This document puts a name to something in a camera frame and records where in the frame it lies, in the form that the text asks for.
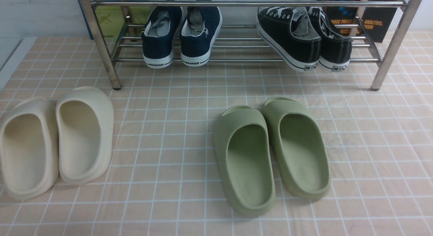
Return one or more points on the black canvas sneaker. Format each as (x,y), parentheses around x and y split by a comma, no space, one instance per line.
(336,48)
(289,31)

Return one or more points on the stainless steel shoe rack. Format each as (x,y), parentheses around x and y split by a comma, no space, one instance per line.
(111,57)

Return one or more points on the left green foam slipper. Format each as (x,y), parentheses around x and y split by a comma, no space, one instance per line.
(241,142)

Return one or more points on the green foam slipper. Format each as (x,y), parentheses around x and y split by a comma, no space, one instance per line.
(299,148)
(241,142)

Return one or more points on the right navy blue sneaker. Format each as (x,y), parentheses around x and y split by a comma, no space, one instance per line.
(200,29)

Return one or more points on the navy blue sneaker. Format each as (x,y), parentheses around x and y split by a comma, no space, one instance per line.
(158,35)
(200,29)

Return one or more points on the right green foam slipper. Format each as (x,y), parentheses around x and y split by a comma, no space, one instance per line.
(299,148)

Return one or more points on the left navy blue sneaker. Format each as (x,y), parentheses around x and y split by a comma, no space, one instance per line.
(158,35)

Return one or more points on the right cream foam slipper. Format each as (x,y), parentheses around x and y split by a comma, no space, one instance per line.
(85,119)

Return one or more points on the cream foam slipper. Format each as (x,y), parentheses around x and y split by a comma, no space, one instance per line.
(30,148)
(85,119)

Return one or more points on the green and blue book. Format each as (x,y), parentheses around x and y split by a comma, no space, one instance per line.
(111,18)

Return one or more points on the black book orange text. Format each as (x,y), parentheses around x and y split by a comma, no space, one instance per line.
(376,20)

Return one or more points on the left cream foam slipper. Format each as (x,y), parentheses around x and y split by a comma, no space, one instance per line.
(30,148)

